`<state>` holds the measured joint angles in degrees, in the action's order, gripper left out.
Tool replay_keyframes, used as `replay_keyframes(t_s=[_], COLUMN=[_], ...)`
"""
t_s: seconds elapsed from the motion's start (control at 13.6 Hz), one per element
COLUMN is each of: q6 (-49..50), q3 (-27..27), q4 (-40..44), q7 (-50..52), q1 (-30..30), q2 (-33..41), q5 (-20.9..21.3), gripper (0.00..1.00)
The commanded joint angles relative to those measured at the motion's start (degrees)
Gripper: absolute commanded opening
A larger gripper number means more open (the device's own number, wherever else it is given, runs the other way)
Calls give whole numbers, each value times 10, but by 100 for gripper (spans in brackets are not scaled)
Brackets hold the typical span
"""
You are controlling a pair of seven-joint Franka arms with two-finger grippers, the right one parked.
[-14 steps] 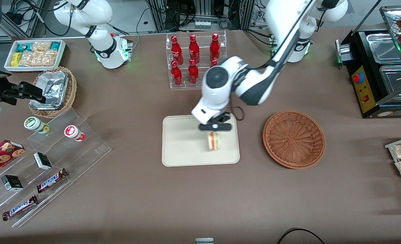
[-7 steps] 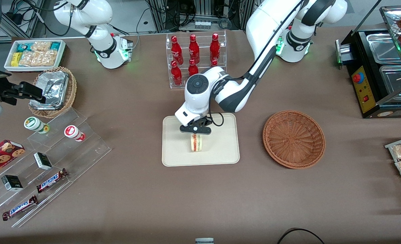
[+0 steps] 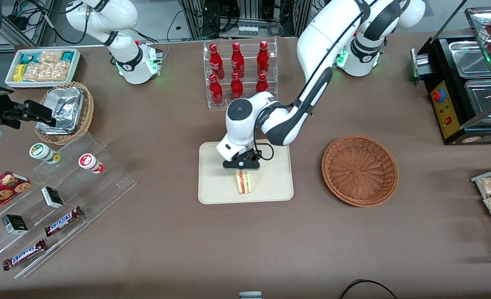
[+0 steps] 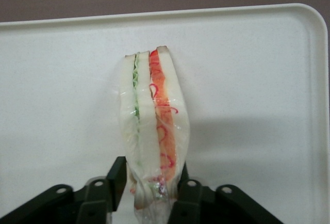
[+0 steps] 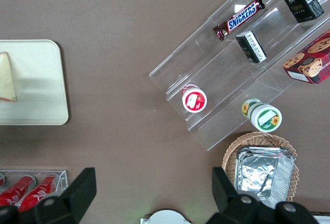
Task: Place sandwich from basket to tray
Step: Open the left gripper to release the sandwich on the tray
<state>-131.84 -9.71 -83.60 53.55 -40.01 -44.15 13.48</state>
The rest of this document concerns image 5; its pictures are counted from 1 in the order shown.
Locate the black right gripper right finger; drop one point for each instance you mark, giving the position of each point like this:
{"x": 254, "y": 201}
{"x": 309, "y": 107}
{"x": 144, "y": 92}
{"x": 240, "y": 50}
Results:
{"x": 245, "y": 211}

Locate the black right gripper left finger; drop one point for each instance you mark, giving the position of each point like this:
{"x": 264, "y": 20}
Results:
{"x": 64, "y": 206}

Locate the triangle sandwich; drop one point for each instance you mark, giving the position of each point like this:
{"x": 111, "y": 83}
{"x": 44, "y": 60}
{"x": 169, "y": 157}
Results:
{"x": 6, "y": 79}

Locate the light wicker basket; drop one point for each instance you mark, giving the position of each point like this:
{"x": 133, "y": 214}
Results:
{"x": 260, "y": 138}

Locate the white rectangular snack tray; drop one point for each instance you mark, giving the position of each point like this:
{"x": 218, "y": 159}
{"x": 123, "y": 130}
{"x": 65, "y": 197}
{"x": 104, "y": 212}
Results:
{"x": 323, "y": 218}

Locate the cream plastic tray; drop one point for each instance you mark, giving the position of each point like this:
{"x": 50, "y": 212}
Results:
{"x": 38, "y": 84}

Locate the clear acrylic bottle rack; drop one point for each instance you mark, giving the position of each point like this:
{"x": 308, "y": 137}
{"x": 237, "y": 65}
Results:
{"x": 63, "y": 180}

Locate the red cola bottle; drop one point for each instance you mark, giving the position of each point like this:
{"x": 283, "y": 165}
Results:
{"x": 15, "y": 191}
{"x": 38, "y": 194}

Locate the aluminium foil container stack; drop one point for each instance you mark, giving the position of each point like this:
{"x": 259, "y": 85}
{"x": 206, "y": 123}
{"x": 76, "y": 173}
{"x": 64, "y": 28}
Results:
{"x": 260, "y": 175}

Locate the green lid yoghurt cup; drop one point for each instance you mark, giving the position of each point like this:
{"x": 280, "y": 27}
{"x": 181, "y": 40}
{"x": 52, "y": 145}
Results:
{"x": 265, "y": 118}

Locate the red lid yoghurt cup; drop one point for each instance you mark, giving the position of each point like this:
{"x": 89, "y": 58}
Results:
{"x": 194, "y": 100}

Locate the clear acrylic stepped stand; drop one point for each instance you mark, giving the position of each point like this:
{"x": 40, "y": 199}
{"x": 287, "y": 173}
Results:
{"x": 227, "y": 79}

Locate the red cookie box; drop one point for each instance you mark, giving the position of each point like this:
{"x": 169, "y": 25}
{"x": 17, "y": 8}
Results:
{"x": 312, "y": 61}

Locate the small black box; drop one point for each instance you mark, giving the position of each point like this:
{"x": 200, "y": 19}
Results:
{"x": 303, "y": 4}
{"x": 251, "y": 47}

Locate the Snickers bar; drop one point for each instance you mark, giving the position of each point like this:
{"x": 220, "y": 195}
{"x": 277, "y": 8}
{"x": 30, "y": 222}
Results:
{"x": 241, "y": 17}

